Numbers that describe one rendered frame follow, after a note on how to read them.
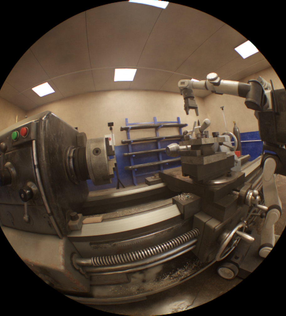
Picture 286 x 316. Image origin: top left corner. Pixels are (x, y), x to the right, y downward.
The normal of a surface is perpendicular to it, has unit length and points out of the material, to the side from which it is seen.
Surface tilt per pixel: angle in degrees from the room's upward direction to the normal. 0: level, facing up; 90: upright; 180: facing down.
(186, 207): 90
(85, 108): 90
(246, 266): 0
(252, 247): 0
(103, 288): 0
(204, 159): 90
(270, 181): 90
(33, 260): 32
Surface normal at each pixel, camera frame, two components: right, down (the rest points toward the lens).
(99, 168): 0.29, 0.23
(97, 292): -0.13, -0.99
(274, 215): -0.88, 0.15
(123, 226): 0.05, -0.78
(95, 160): 0.25, -0.06
